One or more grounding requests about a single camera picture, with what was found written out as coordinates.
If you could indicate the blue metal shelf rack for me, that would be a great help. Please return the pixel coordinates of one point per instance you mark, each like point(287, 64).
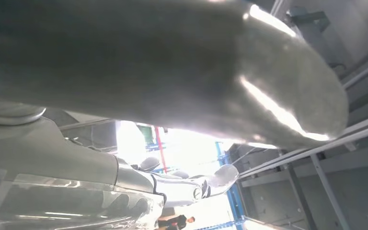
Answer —
point(234, 200)

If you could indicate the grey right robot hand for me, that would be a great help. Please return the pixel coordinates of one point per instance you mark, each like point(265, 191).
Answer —
point(107, 63)

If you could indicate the person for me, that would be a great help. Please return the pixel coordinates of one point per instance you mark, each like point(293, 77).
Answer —
point(177, 222)

